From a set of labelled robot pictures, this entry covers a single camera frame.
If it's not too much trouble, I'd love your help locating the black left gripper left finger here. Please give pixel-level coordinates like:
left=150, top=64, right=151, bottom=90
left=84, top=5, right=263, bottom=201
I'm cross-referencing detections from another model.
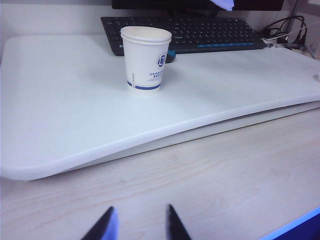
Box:
left=81, top=206, right=120, bottom=240

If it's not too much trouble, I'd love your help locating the black computer keyboard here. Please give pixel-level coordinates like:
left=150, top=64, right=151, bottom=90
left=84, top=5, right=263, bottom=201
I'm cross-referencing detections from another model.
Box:
left=100, top=16, right=267, bottom=57

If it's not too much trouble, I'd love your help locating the white paper cup blue logo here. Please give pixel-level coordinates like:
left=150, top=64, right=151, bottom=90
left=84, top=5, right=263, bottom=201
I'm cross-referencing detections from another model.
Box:
left=120, top=26, right=173, bottom=94

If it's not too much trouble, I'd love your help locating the black cable bundle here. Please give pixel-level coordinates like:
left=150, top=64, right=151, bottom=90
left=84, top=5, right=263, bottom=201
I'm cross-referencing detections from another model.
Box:
left=262, top=15, right=309, bottom=51

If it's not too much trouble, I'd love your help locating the white feather shuttlecock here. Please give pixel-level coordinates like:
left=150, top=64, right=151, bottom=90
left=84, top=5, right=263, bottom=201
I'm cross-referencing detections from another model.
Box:
left=209, top=0, right=236, bottom=12

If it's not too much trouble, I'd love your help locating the white desk riser board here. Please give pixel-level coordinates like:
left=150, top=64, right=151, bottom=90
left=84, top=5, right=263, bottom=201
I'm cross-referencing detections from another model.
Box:
left=0, top=34, right=320, bottom=182

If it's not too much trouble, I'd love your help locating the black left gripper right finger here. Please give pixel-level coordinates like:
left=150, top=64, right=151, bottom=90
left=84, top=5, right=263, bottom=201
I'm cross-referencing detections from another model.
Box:
left=166, top=204, right=193, bottom=240

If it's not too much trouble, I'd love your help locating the black computer monitor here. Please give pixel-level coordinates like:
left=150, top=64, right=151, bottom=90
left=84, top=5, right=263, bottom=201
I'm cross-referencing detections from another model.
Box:
left=111, top=0, right=291, bottom=18

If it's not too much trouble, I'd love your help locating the blue and black mouse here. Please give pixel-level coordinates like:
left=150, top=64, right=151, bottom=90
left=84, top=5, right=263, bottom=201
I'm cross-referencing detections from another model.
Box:
left=165, top=49, right=177, bottom=64

